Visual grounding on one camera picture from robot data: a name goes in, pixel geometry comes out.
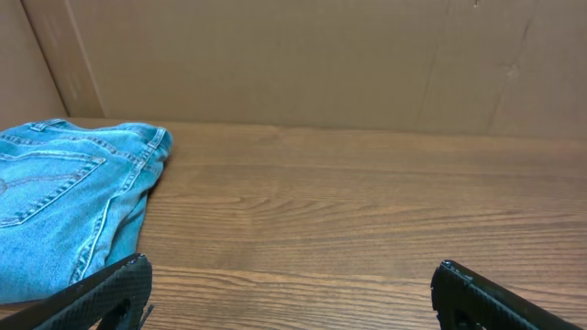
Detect folded blue denim jeans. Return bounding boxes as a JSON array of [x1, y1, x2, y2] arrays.
[[1, 118, 172, 303]]

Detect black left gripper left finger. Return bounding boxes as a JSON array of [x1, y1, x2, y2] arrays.
[[1, 253, 152, 330]]

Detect brown cardboard backdrop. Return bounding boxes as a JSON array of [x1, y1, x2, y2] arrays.
[[1, 0, 586, 138]]

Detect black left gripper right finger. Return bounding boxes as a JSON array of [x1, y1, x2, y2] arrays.
[[430, 259, 581, 330]]

